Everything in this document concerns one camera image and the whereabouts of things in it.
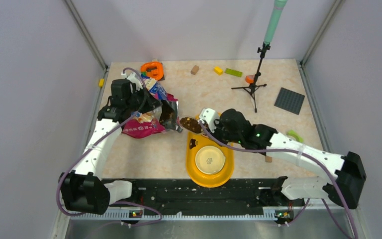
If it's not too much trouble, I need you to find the clear plastic scoop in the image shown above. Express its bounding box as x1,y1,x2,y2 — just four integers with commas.
178,116,205,135

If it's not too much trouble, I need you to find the yellow double pet feeder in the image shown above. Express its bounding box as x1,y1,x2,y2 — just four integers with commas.
180,117,234,188

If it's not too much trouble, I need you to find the green curved toy piece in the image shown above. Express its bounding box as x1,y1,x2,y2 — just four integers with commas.
286,130,304,143

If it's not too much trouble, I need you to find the mint green pole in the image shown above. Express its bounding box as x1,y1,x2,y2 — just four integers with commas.
264,0,287,45

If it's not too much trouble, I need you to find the green flat toy brick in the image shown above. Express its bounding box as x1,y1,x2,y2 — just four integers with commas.
224,68,243,77

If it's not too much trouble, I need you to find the dark grey building baseplate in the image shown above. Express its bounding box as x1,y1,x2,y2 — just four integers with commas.
274,88,305,115

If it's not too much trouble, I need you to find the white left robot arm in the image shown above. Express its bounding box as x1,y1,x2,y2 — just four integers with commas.
56,72,161,217

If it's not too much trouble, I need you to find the tan wooden block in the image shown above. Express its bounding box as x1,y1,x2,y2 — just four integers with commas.
191,65,199,75

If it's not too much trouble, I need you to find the cream food bowl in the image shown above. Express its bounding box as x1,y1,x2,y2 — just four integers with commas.
195,146,226,175

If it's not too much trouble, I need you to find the brown pet food kibble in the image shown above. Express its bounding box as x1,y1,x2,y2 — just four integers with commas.
180,117,202,133

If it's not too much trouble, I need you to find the yellow toy brick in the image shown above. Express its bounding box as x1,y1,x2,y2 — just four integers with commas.
213,66,223,75

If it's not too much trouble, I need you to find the orange toy piece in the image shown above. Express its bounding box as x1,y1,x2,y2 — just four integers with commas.
245,75,255,84

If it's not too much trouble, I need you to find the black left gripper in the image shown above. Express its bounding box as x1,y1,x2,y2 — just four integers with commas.
125,84,162,114

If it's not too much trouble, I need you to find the small yellow wall block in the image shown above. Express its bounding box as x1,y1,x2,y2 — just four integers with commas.
98,78,105,88

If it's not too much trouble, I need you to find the black tripod stand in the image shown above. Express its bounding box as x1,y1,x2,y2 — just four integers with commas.
231,43,271,113

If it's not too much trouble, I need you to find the pink pet food bag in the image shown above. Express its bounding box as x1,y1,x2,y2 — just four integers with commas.
123,77,183,139

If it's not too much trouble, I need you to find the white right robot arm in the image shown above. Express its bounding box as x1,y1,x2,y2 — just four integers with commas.
197,108,367,209

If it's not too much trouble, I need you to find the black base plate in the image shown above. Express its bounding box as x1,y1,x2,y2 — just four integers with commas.
126,179,306,216

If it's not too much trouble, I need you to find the aluminium frame rail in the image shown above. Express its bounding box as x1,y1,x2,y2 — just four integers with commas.
51,186,373,239

